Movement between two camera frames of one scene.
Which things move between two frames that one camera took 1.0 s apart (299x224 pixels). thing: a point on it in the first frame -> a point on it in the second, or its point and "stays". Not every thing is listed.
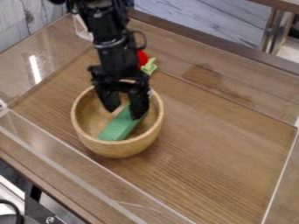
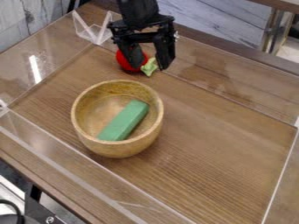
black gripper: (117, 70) -> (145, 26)
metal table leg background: (276, 31) stays
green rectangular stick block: (120, 126) stays
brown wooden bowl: (90, 116) stays
